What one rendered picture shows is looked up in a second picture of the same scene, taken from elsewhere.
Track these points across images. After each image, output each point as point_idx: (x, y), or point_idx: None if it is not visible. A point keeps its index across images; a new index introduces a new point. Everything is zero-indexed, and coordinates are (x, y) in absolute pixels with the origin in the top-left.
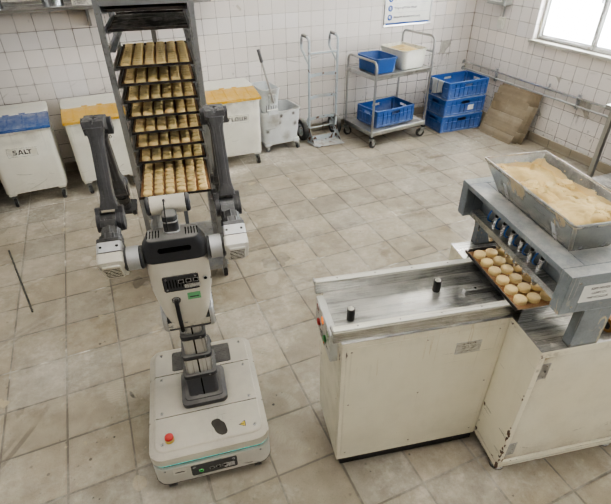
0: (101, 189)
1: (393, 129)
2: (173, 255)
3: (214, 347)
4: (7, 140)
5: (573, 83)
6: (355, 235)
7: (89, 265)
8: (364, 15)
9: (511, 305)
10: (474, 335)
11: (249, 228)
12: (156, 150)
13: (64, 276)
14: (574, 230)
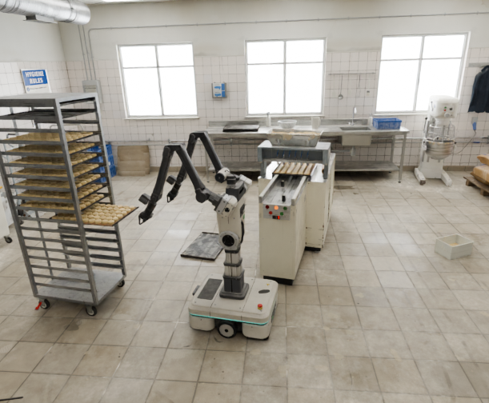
0: (198, 177)
1: None
2: (241, 193)
3: (208, 282)
4: None
5: (162, 134)
6: (150, 235)
7: (4, 353)
8: (20, 120)
9: (307, 175)
10: (305, 192)
11: (85, 266)
12: (72, 205)
13: None
14: (319, 136)
